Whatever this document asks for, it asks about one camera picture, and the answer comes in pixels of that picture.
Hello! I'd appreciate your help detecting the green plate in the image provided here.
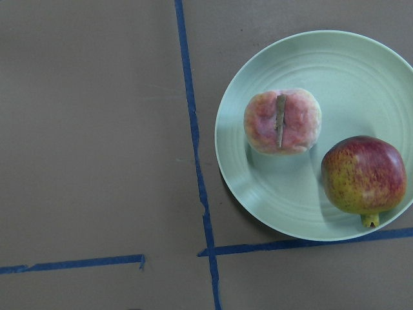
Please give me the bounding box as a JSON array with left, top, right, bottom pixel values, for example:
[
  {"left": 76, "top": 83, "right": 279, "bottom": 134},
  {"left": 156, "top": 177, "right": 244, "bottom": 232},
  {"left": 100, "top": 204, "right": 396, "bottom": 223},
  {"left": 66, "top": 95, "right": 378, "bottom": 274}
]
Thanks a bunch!
[{"left": 215, "top": 30, "right": 412, "bottom": 242}]

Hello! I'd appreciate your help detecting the red yellow pomegranate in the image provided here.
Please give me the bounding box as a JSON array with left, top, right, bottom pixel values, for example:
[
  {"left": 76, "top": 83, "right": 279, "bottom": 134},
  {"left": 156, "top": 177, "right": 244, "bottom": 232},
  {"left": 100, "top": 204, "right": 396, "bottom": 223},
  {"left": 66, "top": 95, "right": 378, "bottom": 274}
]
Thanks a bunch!
[{"left": 321, "top": 136, "right": 407, "bottom": 228}]

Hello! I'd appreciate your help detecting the pink peach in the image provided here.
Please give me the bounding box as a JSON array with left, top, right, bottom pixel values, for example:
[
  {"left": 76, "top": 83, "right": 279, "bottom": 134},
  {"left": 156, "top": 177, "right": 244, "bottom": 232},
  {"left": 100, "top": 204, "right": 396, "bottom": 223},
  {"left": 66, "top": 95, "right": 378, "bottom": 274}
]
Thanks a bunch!
[{"left": 243, "top": 88, "right": 322, "bottom": 155}]

